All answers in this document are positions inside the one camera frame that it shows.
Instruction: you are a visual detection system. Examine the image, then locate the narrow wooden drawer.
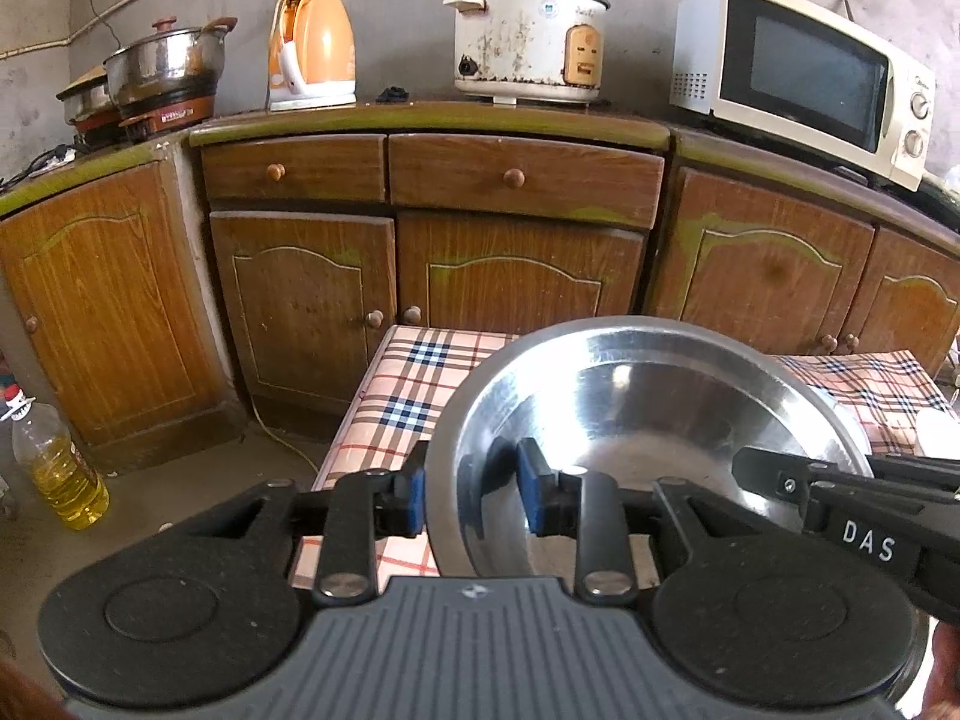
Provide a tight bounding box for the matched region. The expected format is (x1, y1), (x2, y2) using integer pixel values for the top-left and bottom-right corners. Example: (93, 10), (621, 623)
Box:
(201, 133), (389, 203)

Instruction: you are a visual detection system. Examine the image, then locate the person's right hand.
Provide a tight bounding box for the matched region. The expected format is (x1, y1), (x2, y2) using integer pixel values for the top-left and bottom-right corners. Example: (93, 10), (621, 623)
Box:
(928, 615), (960, 720)

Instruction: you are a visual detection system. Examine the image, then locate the steel pot with lid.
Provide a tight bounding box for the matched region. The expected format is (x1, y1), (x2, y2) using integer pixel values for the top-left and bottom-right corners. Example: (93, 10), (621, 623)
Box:
(103, 15), (239, 107)

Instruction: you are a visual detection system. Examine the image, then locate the white floor cable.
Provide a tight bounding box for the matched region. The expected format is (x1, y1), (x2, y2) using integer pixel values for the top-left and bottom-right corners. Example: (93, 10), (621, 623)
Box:
(251, 390), (323, 475)

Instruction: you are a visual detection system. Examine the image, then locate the wide wooden drawer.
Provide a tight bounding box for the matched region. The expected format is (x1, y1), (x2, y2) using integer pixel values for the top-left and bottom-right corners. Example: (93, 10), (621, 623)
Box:
(388, 133), (666, 230)

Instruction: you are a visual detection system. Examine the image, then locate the cream microwave oven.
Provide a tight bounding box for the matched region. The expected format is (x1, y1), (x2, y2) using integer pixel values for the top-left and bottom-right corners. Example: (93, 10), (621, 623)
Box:
(670, 0), (938, 192)

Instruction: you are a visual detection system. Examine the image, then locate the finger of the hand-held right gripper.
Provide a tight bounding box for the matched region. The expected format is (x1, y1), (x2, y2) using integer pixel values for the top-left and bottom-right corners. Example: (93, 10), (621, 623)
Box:
(808, 454), (960, 515)
(731, 448), (922, 569)

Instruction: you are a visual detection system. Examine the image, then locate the white wall conduit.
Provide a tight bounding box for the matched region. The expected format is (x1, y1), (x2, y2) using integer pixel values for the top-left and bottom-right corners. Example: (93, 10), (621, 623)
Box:
(0, 0), (212, 61)

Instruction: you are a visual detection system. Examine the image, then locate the small steel pot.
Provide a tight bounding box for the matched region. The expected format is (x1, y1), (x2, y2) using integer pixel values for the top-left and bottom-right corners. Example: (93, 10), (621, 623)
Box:
(56, 64), (113, 125)

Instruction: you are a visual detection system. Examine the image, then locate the wooden kitchen cabinet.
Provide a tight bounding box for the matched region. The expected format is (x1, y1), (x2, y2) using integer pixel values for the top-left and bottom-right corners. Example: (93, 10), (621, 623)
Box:
(0, 101), (960, 466)

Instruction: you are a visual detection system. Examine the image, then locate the yellow cooking oil bottle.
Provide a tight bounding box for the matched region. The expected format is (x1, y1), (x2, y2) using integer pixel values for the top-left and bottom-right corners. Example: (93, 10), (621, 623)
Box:
(4, 384), (111, 533)

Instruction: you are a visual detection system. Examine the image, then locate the wooden cabinet door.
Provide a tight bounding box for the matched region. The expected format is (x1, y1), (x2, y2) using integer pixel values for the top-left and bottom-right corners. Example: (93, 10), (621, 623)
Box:
(396, 211), (647, 338)
(0, 161), (226, 451)
(652, 167), (877, 346)
(840, 225), (960, 380)
(210, 211), (398, 421)

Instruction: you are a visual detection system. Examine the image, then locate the plaid tablecloth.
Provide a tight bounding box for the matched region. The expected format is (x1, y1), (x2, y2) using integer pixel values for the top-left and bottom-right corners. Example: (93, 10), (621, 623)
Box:
(289, 324), (960, 593)

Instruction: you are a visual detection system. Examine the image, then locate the white rice cooker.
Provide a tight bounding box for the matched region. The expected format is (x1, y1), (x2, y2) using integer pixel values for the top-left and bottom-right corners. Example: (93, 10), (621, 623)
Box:
(442, 0), (612, 104)

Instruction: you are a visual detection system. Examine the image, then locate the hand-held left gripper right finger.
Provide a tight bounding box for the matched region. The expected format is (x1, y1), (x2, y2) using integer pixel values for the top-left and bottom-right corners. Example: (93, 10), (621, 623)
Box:
(516, 437), (758, 607)

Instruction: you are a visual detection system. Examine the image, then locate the steel bowl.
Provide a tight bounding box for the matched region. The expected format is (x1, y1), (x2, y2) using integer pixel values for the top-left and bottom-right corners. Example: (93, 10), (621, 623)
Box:
(425, 315), (876, 595)

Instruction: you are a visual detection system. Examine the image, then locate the orange electric kettle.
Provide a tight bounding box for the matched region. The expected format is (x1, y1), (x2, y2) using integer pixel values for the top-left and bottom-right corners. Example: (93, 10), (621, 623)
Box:
(268, 0), (359, 112)

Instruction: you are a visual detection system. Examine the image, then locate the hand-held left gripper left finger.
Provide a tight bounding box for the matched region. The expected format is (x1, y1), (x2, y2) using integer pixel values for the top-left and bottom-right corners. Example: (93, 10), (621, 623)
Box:
(193, 461), (428, 608)

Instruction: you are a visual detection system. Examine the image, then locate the red induction cooker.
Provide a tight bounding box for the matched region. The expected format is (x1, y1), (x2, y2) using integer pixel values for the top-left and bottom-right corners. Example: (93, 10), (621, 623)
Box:
(116, 90), (218, 140)

